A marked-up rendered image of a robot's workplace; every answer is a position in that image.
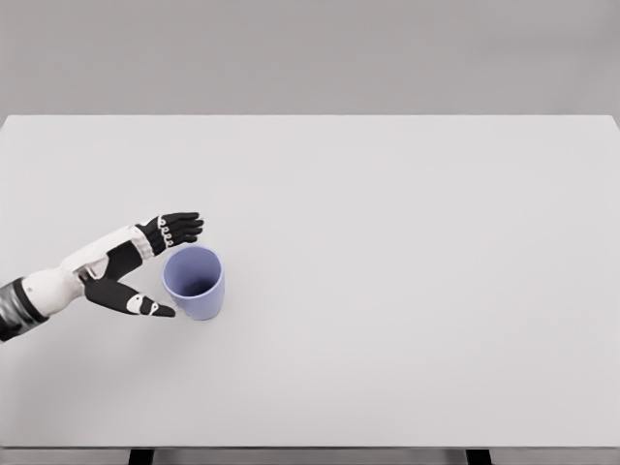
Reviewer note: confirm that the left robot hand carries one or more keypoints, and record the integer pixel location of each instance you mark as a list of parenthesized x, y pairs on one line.
[(104, 254)]

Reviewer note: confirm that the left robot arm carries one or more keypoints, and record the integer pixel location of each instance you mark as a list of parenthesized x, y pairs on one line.
[(34, 295)]

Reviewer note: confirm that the lavender blue cup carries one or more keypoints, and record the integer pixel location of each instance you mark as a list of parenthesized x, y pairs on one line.
[(194, 286)]

